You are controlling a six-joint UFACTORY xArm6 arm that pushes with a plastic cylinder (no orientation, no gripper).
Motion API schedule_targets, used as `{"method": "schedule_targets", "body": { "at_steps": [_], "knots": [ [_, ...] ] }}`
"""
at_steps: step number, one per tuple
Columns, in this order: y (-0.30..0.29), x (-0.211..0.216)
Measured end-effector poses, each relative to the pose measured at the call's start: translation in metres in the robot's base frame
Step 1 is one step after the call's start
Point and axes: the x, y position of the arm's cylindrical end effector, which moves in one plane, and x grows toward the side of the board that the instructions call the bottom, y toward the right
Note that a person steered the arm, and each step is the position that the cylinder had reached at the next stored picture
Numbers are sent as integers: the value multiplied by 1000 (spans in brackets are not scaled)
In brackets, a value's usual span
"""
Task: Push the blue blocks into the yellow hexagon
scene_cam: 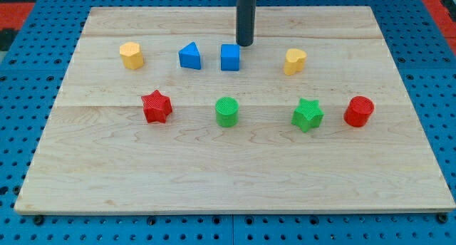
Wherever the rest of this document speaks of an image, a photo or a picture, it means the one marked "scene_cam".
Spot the yellow hexagon block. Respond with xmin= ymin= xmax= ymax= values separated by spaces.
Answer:
xmin=119 ymin=42 xmax=144 ymax=70

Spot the blue cube block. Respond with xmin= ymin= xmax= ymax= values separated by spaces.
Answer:
xmin=220 ymin=44 xmax=240 ymax=71

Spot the red cylinder block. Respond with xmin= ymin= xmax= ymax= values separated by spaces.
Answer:
xmin=343 ymin=95 xmax=375 ymax=127

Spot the light wooden board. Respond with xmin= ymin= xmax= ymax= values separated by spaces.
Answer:
xmin=15 ymin=6 xmax=455 ymax=215

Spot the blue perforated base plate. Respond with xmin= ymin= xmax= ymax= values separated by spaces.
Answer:
xmin=1 ymin=0 xmax=455 ymax=244

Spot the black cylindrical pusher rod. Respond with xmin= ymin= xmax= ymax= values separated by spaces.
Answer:
xmin=236 ymin=0 xmax=257 ymax=46

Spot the green star block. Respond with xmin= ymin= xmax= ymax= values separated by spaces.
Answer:
xmin=291 ymin=98 xmax=324 ymax=132

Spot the red star block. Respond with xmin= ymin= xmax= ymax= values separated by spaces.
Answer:
xmin=141 ymin=90 xmax=172 ymax=123

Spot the blue triangle block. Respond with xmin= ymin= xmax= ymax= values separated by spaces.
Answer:
xmin=178 ymin=42 xmax=202 ymax=70

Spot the yellow heart block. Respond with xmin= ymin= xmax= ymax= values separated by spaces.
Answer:
xmin=283 ymin=48 xmax=307 ymax=75

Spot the green cylinder block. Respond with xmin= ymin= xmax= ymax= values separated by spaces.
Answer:
xmin=215 ymin=97 xmax=239 ymax=127

